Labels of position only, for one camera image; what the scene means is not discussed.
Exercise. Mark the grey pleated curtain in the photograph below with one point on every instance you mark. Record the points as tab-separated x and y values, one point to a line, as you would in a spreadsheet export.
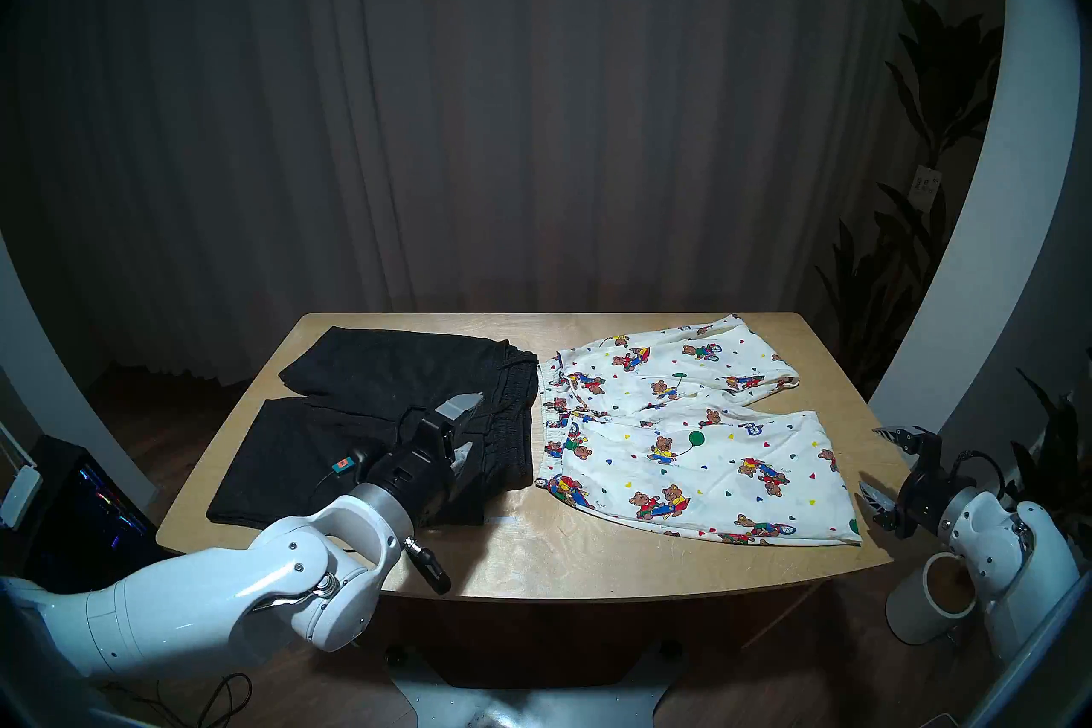
512	95

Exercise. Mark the tall dark leafy plant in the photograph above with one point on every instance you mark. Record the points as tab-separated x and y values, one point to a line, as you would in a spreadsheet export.
938	78

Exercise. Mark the white bear print shorts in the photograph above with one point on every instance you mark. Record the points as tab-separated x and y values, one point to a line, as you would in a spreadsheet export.
682	470

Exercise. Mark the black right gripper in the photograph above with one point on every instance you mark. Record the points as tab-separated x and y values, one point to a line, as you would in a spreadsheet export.
926	492

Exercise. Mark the light wooden table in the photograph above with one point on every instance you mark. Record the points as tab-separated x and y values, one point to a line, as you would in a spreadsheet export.
597	564

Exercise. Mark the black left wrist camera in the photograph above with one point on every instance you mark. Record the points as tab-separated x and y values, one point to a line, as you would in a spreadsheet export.
350	466

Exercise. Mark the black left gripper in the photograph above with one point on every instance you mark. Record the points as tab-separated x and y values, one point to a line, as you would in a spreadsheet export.
414	466

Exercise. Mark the white paper plant tag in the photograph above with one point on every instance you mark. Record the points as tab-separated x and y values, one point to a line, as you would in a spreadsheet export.
926	187

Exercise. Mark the white box device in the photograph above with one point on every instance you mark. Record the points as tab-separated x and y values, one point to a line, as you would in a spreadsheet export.
21	496

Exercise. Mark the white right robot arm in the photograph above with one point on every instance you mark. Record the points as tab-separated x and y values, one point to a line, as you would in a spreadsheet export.
1015	556

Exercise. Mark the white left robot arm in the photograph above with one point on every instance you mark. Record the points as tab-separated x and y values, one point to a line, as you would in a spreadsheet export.
213	581

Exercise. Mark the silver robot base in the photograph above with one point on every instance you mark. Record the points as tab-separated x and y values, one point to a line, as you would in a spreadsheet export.
529	709

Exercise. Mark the small dark leafy plant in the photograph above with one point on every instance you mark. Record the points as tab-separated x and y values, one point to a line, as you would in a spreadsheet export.
1058	453

